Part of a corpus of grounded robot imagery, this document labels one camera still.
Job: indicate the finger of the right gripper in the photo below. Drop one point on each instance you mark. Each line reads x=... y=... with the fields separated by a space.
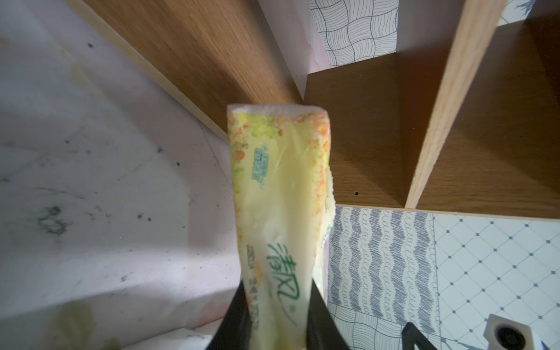
x=413 y=339

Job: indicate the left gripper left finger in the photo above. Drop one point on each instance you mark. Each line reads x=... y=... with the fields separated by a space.
x=235 y=329

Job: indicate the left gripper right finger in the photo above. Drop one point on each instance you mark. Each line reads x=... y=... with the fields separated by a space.
x=322 y=333

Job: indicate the yellow-green pack bottom shelf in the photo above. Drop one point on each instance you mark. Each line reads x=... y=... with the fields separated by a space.
x=284 y=208

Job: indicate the wooden three-tier shelf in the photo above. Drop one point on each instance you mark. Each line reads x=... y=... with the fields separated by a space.
x=464 y=117

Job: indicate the floral table mat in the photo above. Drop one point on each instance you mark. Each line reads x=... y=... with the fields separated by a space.
x=117 y=226

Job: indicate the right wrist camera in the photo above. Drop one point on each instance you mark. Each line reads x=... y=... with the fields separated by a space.
x=506 y=334

